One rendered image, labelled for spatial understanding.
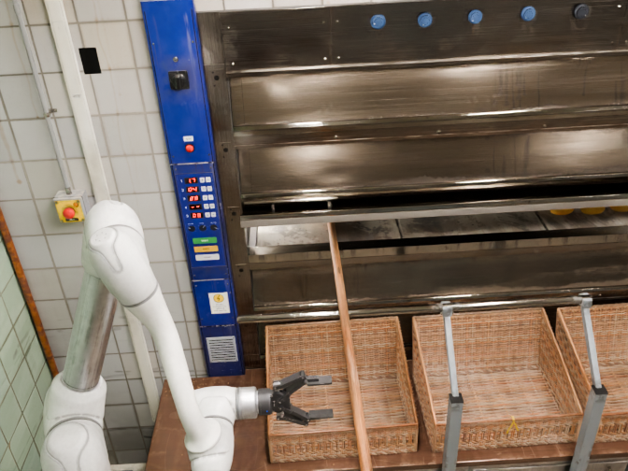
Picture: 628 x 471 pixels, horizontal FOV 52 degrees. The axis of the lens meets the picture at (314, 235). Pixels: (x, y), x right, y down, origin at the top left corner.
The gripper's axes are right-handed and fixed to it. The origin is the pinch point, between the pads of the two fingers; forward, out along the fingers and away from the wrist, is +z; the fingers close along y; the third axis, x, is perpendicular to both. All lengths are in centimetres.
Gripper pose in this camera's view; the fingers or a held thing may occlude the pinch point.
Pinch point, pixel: (328, 397)
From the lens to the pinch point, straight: 191.3
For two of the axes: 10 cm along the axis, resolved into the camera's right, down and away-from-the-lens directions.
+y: 0.4, 8.4, 5.4
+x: 0.5, 5.4, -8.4
